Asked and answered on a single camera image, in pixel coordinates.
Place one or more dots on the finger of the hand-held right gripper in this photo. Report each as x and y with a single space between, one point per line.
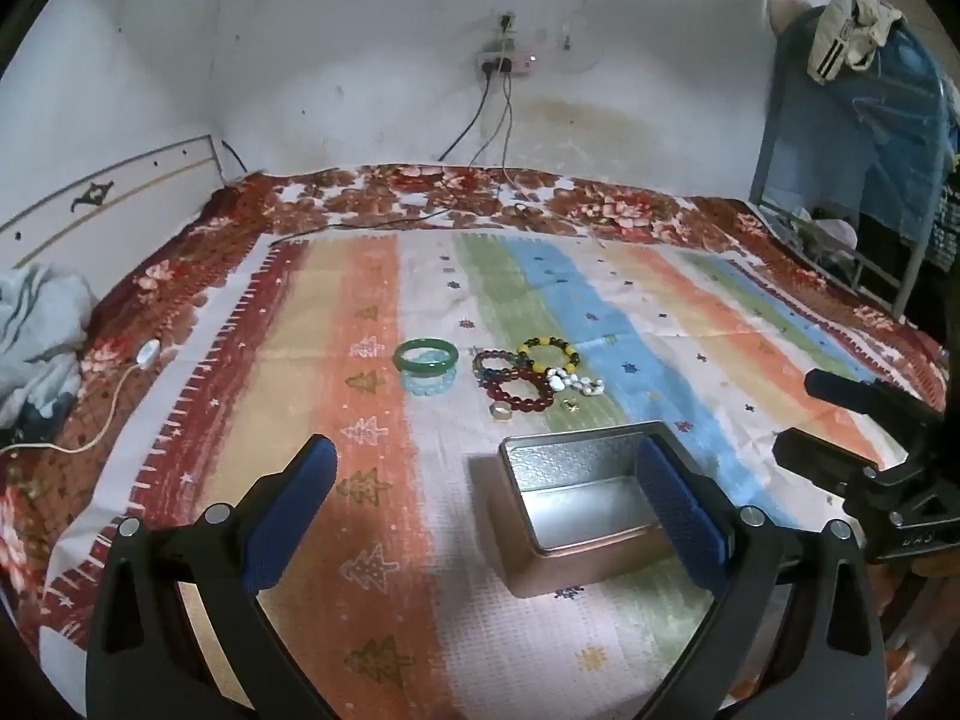
836 388
814 454

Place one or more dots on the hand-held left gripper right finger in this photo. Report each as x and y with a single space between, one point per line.
679 514

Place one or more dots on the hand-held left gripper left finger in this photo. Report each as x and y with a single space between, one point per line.
294 514

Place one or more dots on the silver metal tin box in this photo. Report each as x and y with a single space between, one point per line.
577 510

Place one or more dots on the green jade bangle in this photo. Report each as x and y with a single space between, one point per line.
405 366

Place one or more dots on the white charger puck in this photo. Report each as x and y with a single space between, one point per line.
148 353

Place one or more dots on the striped colourful blanket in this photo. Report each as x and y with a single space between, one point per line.
420 300

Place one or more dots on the blue mosquito net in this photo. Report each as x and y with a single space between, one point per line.
892 135

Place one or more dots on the grey crumpled cloth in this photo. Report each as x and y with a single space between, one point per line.
37 330

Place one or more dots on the beige striped jacket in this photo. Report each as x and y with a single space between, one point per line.
844 30

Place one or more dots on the white headboard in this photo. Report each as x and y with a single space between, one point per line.
112 195

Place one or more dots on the white power strip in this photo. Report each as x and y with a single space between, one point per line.
504 62

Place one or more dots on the black wall plug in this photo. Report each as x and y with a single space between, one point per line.
508 21

